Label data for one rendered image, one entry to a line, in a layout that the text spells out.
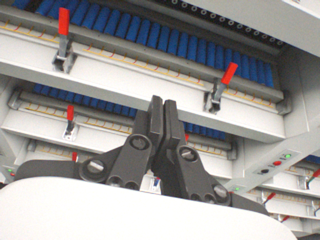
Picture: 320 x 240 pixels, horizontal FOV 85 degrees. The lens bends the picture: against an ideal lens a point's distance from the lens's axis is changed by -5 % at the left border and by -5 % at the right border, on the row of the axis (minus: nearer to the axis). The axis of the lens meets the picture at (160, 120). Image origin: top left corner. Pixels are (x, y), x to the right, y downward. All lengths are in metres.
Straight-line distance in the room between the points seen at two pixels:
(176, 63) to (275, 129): 0.24
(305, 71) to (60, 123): 0.56
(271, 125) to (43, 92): 0.53
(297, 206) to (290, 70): 0.66
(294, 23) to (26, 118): 0.55
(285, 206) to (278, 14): 0.81
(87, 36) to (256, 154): 0.45
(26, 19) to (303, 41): 0.42
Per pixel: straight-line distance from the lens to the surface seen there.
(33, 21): 0.39
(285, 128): 0.46
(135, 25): 0.39
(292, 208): 0.99
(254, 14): 0.28
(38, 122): 0.52
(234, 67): 0.33
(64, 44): 0.33
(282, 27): 0.30
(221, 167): 0.56
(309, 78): 0.47
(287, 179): 0.71
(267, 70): 0.48
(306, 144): 0.49
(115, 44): 0.35
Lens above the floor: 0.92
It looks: 46 degrees down
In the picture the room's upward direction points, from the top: 24 degrees clockwise
